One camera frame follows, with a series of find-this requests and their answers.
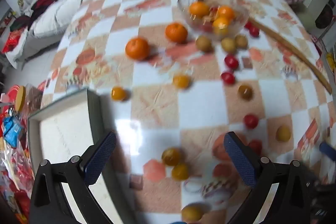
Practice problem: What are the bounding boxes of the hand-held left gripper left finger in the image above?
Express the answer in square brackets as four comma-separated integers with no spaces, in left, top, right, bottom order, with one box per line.
[30,131,129,224]

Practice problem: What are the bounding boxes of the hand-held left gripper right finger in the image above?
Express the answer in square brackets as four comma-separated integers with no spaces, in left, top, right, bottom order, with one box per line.
[224,131,315,224]

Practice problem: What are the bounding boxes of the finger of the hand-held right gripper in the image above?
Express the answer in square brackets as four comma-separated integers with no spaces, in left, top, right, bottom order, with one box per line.
[319,142,336,161]

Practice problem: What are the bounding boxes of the white shallow tray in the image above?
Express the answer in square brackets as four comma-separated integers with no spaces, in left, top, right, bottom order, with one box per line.
[28,88,126,224]

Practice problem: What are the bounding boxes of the longan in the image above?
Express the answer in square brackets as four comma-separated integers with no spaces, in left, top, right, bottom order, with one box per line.
[234,34,248,48]
[181,204,203,222]
[221,38,236,52]
[196,35,213,52]
[276,126,291,142]

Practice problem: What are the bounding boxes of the yellow cherry tomato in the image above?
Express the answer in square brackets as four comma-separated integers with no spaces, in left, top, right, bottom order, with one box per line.
[171,163,189,180]
[161,148,183,166]
[111,86,127,101]
[173,74,191,88]

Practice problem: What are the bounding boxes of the brown cherry tomato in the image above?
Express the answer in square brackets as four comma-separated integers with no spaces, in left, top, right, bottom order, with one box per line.
[238,85,253,101]

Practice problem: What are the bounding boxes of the checkered plastic tablecloth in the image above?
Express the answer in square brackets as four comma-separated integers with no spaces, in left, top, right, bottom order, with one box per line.
[42,0,336,224]

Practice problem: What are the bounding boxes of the pile of red snack packets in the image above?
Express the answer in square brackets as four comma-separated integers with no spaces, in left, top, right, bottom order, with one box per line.
[0,103,34,224]

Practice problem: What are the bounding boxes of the yellow packet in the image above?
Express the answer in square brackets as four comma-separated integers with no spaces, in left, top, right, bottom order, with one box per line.
[325,52,336,69]

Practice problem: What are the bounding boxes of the blue snack packet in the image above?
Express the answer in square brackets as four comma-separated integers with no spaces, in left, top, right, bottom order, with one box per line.
[3,116,24,148]

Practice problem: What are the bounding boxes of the clear jar with yellow lid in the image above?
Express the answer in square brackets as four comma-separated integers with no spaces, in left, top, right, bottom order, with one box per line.
[14,85,44,113]

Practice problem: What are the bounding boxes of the red round tin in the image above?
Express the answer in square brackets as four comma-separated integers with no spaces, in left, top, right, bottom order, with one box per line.
[4,85,20,104]

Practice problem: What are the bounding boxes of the long wooden stick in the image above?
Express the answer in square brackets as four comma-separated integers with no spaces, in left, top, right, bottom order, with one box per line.
[248,17,332,94]

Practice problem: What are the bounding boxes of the mandarin orange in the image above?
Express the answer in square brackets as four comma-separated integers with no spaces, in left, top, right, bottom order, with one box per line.
[165,22,188,43]
[212,17,231,35]
[217,6,235,20]
[125,37,150,61]
[189,1,210,18]

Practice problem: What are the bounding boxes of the dark round object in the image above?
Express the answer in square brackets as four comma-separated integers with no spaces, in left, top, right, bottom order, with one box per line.
[315,5,335,29]

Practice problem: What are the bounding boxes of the red patterned cushion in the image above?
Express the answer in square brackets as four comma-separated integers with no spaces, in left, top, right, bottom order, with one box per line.
[3,30,24,54]

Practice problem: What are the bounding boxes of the dark cloth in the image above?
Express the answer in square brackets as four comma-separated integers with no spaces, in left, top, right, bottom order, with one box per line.
[10,15,32,30]

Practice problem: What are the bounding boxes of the dark red clothes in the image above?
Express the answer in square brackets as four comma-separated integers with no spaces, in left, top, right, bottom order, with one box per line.
[30,0,57,14]

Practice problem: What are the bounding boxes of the clear glass bowl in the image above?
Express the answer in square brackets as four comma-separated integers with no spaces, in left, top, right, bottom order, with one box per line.
[178,0,250,38]

